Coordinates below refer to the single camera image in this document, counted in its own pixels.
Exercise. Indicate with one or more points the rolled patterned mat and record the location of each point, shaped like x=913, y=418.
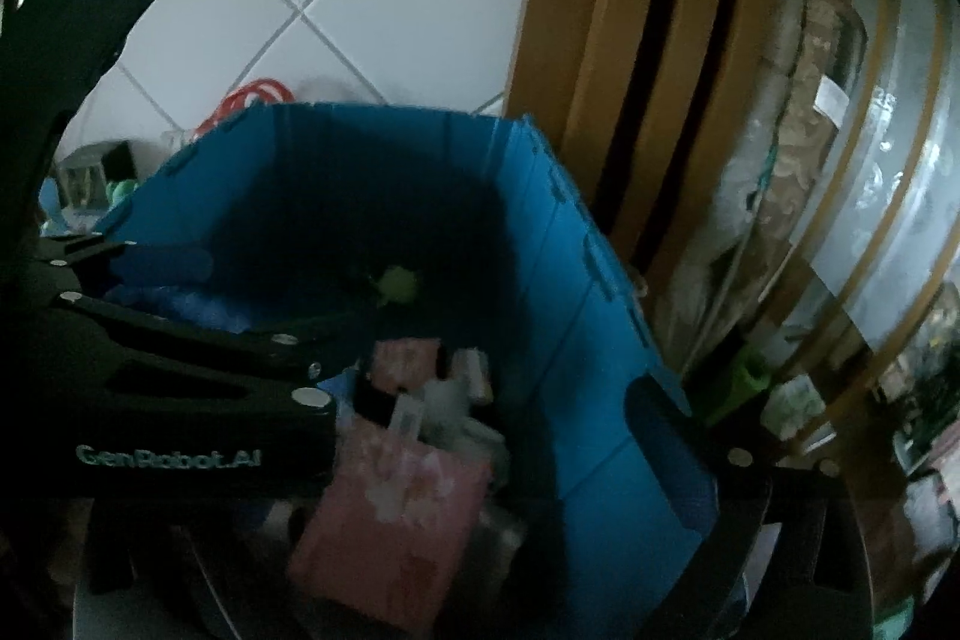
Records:
x=795, y=160

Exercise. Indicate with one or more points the glass sliding door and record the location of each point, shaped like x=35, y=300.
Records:
x=900, y=160

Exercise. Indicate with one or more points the dark picture box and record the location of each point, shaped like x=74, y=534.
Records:
x=97, y=168

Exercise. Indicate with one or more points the large pink box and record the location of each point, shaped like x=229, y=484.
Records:
x=390, y=520

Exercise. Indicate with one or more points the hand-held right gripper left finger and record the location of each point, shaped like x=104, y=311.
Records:
x=150, y=535

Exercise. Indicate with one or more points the shelf clutter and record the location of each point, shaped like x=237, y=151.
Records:
x=926, y=445

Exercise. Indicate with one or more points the green object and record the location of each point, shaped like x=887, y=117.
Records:
x=744, y=379

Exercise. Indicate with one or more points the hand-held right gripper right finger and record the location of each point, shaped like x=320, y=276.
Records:
x=664, y=452

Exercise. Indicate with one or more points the dark green plush toy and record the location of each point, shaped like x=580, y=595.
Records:
x=124, y=192

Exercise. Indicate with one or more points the blue plastic crate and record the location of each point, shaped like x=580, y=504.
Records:
x=600, y=385

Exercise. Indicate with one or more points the pink patterned packet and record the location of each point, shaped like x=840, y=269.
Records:
x=405, y=364

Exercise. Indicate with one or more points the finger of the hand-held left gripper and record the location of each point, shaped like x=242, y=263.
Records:
x=225, y=355
x=157, y=265

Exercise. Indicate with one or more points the small light green plush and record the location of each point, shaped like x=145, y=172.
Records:
x=397, y=285

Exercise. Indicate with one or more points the dark blue cloth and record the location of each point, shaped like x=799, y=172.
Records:
x=187, y=310

